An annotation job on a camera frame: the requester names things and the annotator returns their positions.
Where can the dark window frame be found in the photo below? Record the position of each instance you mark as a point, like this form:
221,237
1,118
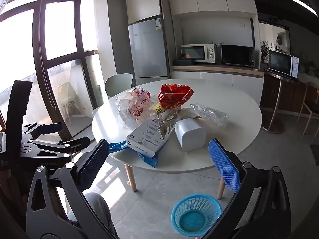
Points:
39,54

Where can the clear plastic wrapper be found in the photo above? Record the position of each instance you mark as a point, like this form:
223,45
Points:
211,114

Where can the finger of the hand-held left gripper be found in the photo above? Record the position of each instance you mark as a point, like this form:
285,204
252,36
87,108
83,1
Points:
51,128
79,143

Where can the ceiling light strip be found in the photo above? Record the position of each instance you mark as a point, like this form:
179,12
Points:
302,4

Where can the silver refrigerator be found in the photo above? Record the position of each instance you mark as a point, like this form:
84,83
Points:
148,49

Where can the red snack bag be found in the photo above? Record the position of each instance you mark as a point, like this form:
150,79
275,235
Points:
174,95

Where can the white cabinet over refrigerator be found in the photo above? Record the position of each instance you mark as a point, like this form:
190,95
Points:
143,3

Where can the white counter cabinet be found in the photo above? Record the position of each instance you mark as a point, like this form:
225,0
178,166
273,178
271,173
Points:
224,79

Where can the blue plastic waste basket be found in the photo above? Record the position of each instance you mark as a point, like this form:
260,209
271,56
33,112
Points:
194,224

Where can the blue plastic bag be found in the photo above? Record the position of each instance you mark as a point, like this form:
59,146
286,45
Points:
149,160

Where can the clear wrapper yellow print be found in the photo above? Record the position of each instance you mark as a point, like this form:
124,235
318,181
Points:
164,124

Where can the black microwave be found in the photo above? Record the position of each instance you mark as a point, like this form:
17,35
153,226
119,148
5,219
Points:
236,54

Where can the dark wooden cabinet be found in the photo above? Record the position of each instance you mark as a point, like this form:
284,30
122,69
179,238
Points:
291,94

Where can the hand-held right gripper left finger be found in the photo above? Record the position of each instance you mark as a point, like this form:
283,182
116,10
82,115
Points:
94,164

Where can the round white table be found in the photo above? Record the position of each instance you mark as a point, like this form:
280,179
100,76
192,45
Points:
231,99

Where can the wooden chair dark seat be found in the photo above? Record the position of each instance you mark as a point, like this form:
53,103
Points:
311,104

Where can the green potted plant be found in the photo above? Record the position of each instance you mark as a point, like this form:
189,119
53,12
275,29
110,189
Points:
264,52

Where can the metal pedestal table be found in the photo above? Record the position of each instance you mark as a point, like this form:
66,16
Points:
277,99

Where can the white microwave dark door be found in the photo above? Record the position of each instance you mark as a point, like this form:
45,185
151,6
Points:
281,62

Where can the white plastic container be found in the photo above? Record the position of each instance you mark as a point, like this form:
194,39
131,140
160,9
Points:
189,134

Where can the person's grey trouser leg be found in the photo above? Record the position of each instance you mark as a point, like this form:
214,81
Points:
99,214

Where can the white plastic bag red print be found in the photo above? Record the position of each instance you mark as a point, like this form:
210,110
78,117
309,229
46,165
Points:
134,104

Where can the black floor mat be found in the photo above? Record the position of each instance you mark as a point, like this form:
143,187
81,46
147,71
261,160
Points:
314,154

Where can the dark green flat box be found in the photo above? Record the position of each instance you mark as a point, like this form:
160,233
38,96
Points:
184,61

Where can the white microwave two knobs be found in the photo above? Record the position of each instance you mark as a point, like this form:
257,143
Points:
199,52

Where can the white printed cardboard box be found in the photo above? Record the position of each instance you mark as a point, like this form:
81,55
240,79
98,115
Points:
147,137

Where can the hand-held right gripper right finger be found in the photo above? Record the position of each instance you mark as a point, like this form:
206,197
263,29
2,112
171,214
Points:
224,166

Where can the pale green chair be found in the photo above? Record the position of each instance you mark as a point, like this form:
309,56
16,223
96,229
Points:
118,82

